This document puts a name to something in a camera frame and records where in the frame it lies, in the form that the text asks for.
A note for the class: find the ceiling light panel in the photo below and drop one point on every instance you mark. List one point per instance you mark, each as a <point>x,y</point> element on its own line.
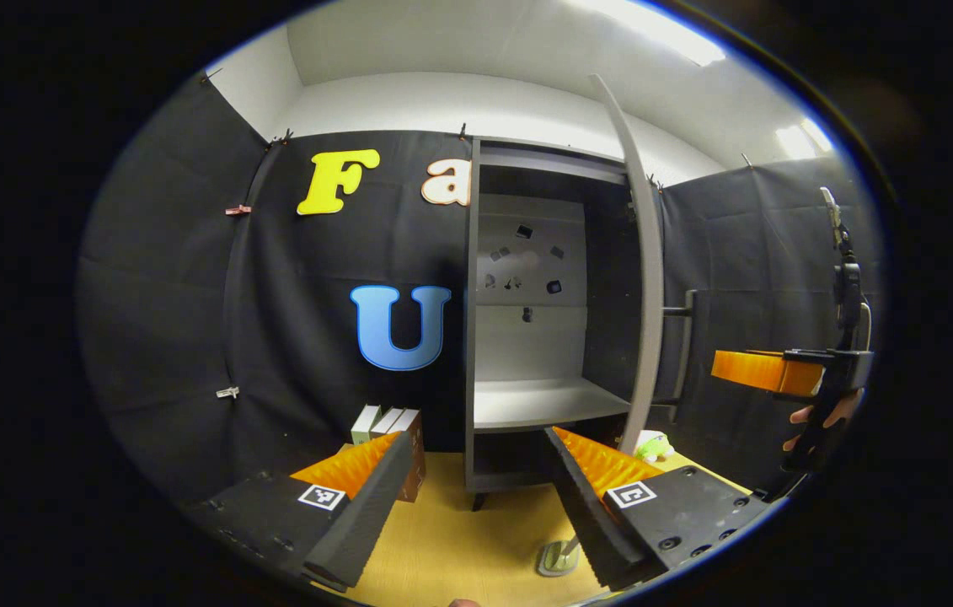
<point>805,139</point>

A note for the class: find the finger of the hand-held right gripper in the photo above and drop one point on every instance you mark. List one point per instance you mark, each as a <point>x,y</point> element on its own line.
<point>762,371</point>

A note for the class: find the black backdrop cloth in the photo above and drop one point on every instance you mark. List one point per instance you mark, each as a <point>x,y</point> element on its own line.
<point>190,295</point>

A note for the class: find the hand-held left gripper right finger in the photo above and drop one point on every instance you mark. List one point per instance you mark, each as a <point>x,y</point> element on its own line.
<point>586,523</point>

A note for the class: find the green white plush toy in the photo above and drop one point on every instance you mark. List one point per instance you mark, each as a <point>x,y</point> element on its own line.
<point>655,445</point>

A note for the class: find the beige cabinet door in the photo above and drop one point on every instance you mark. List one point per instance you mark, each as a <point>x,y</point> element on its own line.
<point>651,295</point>

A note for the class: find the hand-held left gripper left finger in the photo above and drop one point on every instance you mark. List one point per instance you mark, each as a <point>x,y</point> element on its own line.
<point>366,514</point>

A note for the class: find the white cloth clip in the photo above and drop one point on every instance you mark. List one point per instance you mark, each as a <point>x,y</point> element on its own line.
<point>227,392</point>

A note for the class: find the grey cabinet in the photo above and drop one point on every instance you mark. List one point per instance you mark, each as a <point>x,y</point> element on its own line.
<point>527,346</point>

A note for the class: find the red cloth clip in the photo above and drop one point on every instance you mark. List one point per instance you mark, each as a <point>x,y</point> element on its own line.
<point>238,210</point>

